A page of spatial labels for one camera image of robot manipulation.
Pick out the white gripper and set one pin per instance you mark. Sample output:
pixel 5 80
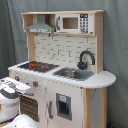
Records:
pixel 11 85

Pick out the white oven door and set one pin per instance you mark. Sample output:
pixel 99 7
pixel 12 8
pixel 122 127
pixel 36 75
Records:
pixel 33 106

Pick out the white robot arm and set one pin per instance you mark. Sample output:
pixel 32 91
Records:
pixel 9 107

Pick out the wooden toy kitchen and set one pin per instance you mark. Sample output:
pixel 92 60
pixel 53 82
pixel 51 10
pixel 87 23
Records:
pixel 63 49

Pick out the right red oven knob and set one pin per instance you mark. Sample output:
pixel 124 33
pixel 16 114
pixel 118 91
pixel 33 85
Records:
pixel 35 84

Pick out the black stovetop red burners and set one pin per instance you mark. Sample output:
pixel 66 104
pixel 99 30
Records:
pixel 38 66

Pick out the white cabinet door dispenser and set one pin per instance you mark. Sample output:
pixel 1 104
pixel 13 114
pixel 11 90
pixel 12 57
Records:
pixel 64 105

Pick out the grey toy sink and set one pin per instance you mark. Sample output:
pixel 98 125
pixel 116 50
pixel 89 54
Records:
pixel 73 73

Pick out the grey range hood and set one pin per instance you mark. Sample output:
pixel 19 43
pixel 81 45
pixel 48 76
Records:
pixel 41 25

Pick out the black toy faucet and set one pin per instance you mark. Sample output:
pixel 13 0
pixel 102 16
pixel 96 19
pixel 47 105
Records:
pixel 83 64

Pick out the toy microwave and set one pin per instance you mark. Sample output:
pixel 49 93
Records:
pixel 74 23

